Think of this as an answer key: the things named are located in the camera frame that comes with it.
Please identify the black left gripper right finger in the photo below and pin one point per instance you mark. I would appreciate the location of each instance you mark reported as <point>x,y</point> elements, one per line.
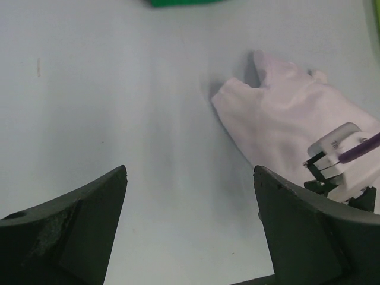
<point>312,239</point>

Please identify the white t shirt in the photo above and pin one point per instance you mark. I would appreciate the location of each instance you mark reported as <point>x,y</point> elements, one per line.
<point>275,124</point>

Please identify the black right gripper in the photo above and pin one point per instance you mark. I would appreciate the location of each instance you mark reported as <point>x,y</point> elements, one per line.
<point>364,200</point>

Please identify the green folded t shirt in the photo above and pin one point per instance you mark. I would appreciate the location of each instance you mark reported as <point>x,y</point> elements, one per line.
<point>178,3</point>

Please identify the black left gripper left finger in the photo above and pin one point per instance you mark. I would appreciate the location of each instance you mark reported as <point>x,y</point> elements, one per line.
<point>67,240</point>

